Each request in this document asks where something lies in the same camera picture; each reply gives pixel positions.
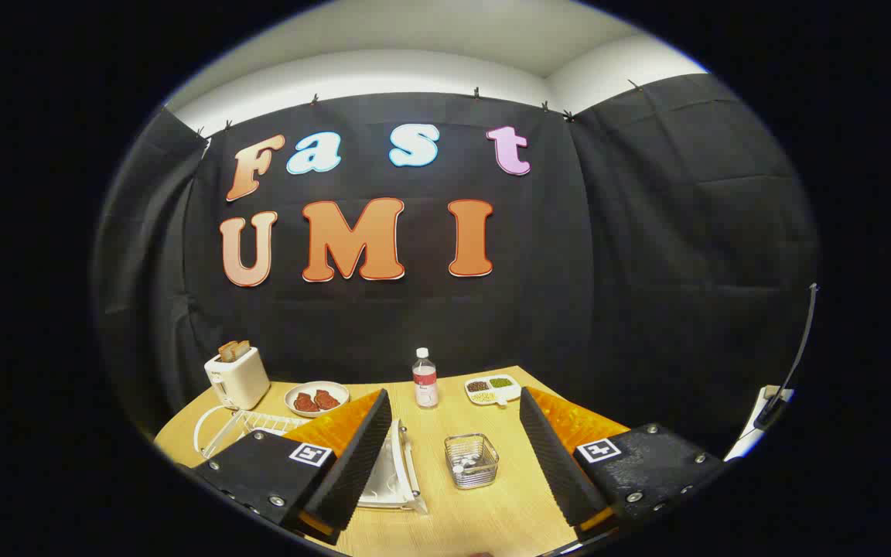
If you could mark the row of black cloth clips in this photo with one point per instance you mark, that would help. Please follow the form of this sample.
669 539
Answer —
568 116

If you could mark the heap of dark beans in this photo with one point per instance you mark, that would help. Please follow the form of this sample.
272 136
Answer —
478 385

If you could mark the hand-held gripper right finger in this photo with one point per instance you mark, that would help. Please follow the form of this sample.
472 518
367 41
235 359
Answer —
561 464

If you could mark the small white plate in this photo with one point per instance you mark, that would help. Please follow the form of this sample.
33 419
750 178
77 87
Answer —
322 384

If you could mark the white divided dish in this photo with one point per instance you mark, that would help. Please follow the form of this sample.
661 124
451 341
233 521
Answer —
511 393

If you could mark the heap of yellow beans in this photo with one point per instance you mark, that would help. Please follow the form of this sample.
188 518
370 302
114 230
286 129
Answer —
483 397

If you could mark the brown toast slice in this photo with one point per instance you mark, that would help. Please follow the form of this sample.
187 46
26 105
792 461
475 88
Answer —
227 352
243 348

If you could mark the red meat piece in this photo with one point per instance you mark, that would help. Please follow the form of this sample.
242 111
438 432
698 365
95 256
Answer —
327 399
305 403

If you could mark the white side desk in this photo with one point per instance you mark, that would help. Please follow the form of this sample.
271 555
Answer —
751 437

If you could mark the white toaster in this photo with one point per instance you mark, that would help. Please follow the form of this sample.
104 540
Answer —
238 381

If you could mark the white dish rack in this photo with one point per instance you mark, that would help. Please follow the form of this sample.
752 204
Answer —
395 480

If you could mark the metal spoon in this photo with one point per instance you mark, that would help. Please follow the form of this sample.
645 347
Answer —
465 466

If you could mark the heap of green beans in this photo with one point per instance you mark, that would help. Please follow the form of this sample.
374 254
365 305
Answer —
500 383

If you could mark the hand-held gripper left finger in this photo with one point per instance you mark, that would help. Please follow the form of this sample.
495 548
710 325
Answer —
353 464

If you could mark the clear plastic bottle red label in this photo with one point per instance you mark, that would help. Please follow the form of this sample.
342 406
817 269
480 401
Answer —
425 383

